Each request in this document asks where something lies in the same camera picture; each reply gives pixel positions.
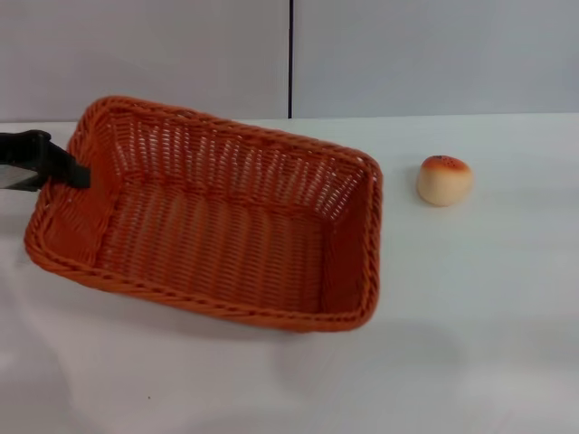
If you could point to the orange woven plastic basket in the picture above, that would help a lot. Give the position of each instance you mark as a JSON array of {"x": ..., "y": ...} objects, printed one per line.
[{"x": 217, "y": 253}]

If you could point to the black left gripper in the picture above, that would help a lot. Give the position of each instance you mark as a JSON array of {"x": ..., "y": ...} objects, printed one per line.
[{"x": 22, "y": 151}]

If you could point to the round toasted bread bun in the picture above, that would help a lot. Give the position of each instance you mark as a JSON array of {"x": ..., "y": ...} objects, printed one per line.
[{"x": 444, "y": 183}]

